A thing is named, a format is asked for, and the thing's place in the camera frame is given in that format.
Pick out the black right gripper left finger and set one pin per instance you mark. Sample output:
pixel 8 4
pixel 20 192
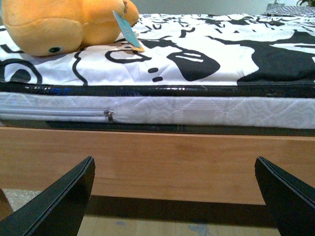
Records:
pixel 58 210

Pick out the wooden bed frame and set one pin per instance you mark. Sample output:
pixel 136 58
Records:
pixel 187 167

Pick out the white quilted mattress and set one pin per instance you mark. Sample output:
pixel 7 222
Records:
pixel 291 107

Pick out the yellow dinosaur plush toy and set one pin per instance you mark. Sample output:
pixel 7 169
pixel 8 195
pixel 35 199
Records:
pixel 49 27

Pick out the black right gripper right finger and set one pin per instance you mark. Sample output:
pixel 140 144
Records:
pixel 290 200

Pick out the patterned pillow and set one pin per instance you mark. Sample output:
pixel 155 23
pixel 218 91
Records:
pixel 291 11

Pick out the black and white bed sheet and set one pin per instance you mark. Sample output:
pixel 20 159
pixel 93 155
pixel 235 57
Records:
pixel 180 50

